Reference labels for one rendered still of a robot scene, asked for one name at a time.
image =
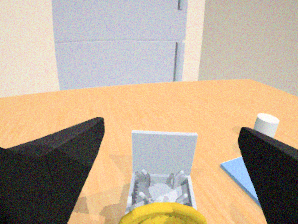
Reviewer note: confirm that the grey cylinder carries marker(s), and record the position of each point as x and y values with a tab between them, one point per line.
266	124

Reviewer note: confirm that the yellow plate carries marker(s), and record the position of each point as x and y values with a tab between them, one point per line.
163	213

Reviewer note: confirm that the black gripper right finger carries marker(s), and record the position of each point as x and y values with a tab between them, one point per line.
273	170

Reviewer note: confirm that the light blue flat mat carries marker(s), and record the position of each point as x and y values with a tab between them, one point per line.
236	170

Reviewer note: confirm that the grey dish rack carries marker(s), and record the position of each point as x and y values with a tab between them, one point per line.
161	167

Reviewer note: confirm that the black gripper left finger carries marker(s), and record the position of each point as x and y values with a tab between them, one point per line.
40	181

